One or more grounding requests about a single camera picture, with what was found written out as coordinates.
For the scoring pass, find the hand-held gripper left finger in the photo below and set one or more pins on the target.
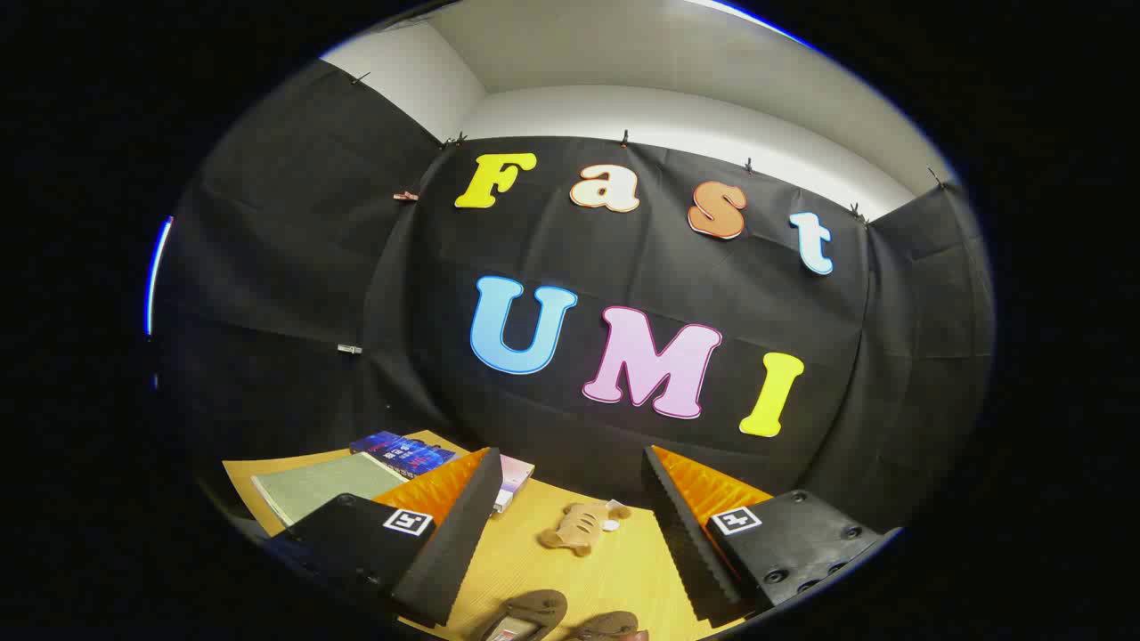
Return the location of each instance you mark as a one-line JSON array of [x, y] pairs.
[[450, 552]]

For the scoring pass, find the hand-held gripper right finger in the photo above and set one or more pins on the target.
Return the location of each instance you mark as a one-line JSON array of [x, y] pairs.
[[690, 552]]

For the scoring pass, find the brown fuzzy shoe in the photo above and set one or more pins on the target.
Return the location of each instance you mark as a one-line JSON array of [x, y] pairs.
[[606, 624], [534, 607]]

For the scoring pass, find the green fabric storage box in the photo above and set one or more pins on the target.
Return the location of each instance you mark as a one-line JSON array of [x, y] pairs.
[[329, 485]]

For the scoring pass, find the white paperback book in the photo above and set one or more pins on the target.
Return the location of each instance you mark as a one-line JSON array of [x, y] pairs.
[[504, 500]]

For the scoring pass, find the blue cover book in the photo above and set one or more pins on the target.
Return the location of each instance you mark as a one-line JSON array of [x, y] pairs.
[[401, 450]]

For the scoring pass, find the tan striped plush toy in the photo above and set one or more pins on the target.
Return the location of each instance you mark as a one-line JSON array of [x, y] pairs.
[[574, 527]]

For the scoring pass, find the row of black clips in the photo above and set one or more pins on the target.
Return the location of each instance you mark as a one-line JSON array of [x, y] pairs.
[[456, 140]]

